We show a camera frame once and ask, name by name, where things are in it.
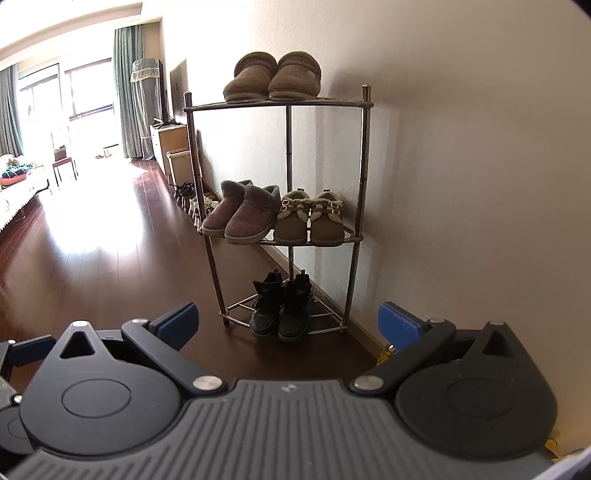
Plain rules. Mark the teal curtain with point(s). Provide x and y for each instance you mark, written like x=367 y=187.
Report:
x=129 y=92

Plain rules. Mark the white storage box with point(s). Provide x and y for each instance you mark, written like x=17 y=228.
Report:
x=180 y=166

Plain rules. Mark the cloth-covered standing air conditioner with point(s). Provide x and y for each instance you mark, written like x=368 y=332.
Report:
x=147 y=110

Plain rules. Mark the purple knit fleece-lined slipper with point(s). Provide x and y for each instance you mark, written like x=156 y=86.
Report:
x=254 y=217
x=219 y=212

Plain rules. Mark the dark wooden chair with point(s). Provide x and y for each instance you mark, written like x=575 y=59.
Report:
x=64 y=164

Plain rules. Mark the taupe plush slipper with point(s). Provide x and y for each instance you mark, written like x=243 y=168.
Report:
x=295 y=76
x=247 y=78

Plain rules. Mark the row of assorted shoes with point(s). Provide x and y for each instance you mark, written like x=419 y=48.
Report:
x=194 y=198

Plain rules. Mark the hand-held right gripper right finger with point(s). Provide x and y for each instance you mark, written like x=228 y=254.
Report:
x=399 y=327

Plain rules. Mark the black high-top sneaker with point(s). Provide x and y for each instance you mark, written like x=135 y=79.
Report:
x=265 y=314
x=295 y=318

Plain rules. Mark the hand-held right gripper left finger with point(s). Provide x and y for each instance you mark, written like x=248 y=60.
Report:
x=178 y=325

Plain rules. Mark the wooden television cabinet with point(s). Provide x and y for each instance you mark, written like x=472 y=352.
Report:
x=168 y=143

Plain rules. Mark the olive fleece-lined buckle shoe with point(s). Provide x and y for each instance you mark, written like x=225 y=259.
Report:
x=291 y=226
x=325 y=226

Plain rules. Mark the yellow cooking oil bottle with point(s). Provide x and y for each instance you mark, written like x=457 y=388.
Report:
x=387 y=354

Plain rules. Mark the window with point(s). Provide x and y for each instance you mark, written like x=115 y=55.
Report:
x=87 y=87

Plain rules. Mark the grey curtain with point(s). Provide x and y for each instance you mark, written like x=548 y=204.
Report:
x=9 y=110

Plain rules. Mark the small yellow item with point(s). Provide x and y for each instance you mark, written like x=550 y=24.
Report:
x=551 y=447

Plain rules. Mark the red and blue cushion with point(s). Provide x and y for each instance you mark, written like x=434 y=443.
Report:
x=14 y=174

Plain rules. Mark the flat television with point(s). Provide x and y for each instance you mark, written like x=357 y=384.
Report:
x=178 y=92

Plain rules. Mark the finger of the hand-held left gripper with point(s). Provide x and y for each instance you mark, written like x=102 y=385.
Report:
x=32 y=348

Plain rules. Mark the metal corner shoe rack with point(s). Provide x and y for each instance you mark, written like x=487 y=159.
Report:
x=288 y=138

